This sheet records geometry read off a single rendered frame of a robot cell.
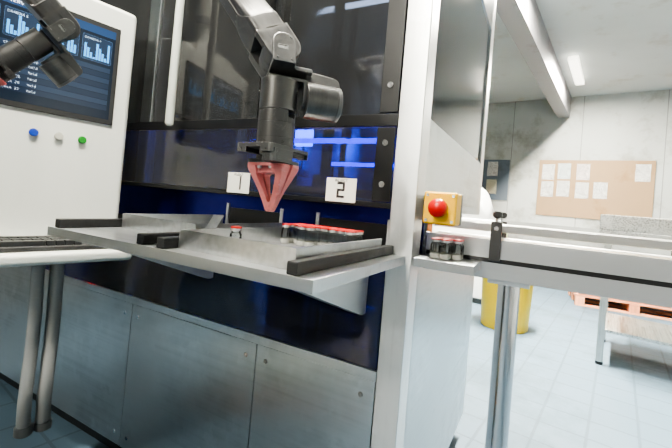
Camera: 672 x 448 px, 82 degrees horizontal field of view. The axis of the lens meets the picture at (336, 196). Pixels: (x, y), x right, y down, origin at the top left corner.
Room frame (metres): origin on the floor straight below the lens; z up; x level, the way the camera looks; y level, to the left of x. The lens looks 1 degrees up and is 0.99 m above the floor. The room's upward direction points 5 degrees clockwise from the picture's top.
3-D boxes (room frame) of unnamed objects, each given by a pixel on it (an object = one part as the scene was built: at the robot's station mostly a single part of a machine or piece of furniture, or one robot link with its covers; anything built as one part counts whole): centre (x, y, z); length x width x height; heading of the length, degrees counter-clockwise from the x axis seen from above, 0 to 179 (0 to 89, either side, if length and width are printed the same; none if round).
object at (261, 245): (0.79, 0.08, 0.90); 0.34 x 0.26 x 0.04; 151
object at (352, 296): (0.78, 0.00, 0.80); 0.34 x 0.03 x 0.13; 152
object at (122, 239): (0.91, 0.21, 0.87); 0.70 x 0.48 x 0.02; 62
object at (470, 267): (0.90, -0.28, 0.87); 0.14 x 0.13 x 0.02; 152
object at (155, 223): (1.05, 0.33, 0.90); 0.34 x 0.26 x 0.04; 152
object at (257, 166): (0.61, 0.10, 1.01); 0.07 x 0.07 x 0.09; 63
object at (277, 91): (0.60, 0.10, 1.15); 0.07 x 0.06 x 0.07; 112
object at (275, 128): (0.60, 0.10, 1.08); 0.10 x 0.07 x 0.07; 153
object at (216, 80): (1.23, 0.45, 1.51); 0.47 x 0.01 x 0.59; 62
